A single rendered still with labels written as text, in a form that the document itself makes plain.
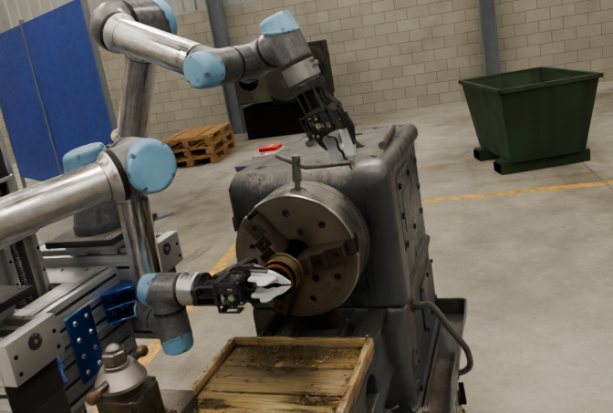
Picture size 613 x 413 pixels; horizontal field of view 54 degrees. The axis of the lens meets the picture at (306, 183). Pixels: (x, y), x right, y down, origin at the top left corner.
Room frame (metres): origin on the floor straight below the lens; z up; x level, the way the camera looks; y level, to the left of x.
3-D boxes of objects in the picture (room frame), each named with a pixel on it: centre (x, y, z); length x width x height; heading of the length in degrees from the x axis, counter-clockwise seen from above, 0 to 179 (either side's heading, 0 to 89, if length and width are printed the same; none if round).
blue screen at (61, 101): (7.56, 3.04, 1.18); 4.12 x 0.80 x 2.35; 38
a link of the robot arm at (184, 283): (1.26, 0.29, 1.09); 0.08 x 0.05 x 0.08; 159
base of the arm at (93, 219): (1.64, 0.59, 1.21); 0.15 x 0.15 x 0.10
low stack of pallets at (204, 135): (9.47, 1.58, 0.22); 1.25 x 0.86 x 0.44; 170
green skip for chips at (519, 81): (5.96, -2.31, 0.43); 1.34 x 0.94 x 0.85; 179
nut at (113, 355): (0.84, 0.33, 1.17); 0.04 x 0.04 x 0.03
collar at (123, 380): (0.84, 0.33, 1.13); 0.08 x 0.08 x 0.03
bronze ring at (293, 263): (1.26, 0.09, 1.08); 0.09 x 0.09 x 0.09; 70
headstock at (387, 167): (1.79, -0.08, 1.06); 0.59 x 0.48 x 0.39; 160
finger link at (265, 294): (1.19, 0.12, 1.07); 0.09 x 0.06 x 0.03; 69
